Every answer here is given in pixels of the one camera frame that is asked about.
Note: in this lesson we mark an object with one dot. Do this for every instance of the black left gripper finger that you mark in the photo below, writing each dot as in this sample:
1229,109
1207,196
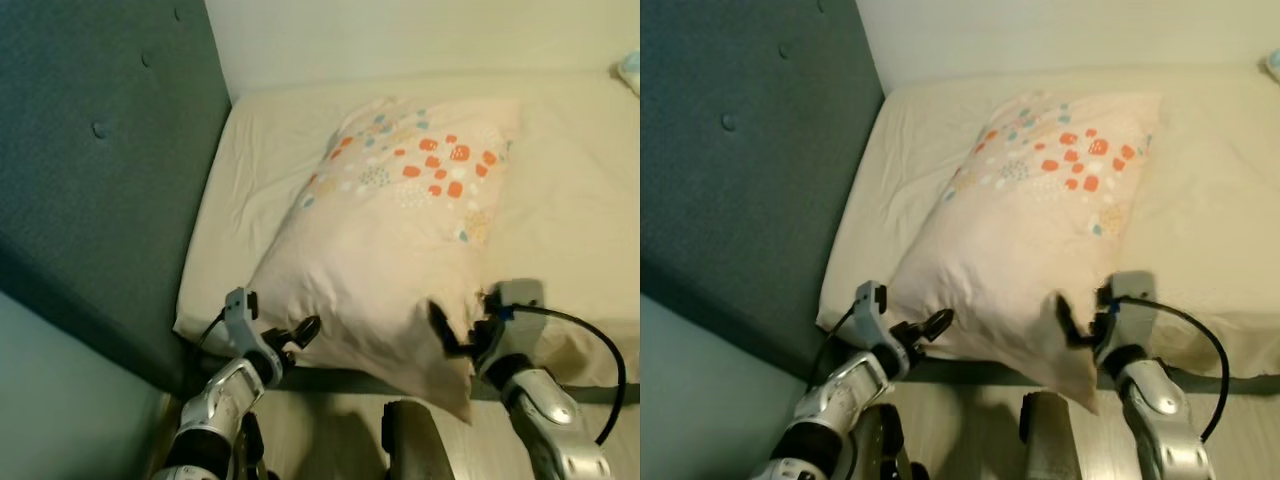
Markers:
293,343
936,320
308,326
920,340

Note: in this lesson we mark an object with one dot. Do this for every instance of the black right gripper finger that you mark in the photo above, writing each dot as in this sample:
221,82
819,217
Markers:
492,300
1077,328
1104,297
450,335

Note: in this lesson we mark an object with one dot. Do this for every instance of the pink pillow with orange dots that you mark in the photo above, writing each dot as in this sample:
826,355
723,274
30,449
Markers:
1020,250
380,250

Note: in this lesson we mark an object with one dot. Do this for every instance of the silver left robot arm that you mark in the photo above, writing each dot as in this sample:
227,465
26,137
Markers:
840,400
215,410

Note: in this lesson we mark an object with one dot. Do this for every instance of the robot left leg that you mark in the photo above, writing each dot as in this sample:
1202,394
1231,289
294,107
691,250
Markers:
255,455
890,450

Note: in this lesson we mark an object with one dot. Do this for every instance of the robot leg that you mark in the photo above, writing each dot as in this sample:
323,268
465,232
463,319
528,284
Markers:
415,445
1050,440
255,455
890,450

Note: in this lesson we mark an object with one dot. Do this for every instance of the robot right leg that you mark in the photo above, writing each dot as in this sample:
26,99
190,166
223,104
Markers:
1050,440
415,445

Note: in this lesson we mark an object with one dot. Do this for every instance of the cream sheeted mattress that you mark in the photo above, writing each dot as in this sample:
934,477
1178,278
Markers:
570,200
1210,200

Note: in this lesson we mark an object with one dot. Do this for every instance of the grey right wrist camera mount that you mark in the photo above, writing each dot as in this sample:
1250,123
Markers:
520,300
1135,295

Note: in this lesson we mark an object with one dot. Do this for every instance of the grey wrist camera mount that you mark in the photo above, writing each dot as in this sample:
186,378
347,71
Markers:
870,305
243,315
1135,295
520,300

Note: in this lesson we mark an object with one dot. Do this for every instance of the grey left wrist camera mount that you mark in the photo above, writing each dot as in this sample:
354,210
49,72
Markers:
243,315
870,305

